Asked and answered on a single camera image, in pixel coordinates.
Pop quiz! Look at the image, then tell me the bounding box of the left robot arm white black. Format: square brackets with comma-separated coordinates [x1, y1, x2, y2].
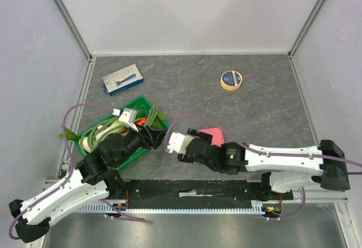
[8, 125, 167, 243]

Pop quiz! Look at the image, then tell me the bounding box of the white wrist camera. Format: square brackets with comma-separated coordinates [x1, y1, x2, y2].
[166, 132, 195, 155]
[118, 108, 139, 132]

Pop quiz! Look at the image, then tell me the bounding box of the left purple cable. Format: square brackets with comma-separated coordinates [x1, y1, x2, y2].
[7, 103, 146, 240]

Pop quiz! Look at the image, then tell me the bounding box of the blue white razor box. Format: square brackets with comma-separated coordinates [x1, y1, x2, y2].
[102, 64, 144, 96]

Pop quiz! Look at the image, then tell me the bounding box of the green plastic basket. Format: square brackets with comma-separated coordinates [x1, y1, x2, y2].
[77, 95, 169, 172]

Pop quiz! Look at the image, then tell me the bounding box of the green bean bundle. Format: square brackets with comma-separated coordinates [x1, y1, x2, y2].
[87, 106, 161, 151]

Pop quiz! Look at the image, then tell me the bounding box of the grey slotted cable duct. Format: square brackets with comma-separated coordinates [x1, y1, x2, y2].
[75, 202, 271, 215]

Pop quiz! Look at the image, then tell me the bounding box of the masking tape roll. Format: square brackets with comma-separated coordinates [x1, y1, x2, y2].
[220, 70, 243, 91]

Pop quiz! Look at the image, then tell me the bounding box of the pink paper box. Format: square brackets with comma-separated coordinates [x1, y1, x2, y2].
[200, 127, 225, 146]

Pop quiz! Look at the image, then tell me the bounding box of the green toy leek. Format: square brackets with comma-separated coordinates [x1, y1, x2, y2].
[78, 109, 142, 157]

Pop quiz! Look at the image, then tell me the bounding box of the green leafy toy vegetable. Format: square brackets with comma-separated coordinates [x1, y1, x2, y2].
[58, 128, 80, 141]

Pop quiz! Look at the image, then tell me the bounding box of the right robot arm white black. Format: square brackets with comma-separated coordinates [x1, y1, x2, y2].
[167, 129, 350, 199]

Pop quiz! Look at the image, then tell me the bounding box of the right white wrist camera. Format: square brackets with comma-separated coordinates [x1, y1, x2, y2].
[166, 132, 195, 155]

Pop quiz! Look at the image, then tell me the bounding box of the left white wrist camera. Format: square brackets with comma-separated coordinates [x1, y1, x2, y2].
[118, 108, 139, 132]

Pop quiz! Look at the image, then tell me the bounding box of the orange toy carrot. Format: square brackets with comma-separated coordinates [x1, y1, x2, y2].
[136, 118, 147, 125]

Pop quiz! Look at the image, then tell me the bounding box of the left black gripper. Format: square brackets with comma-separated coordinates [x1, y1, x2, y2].
[114, 121, 169, 167]

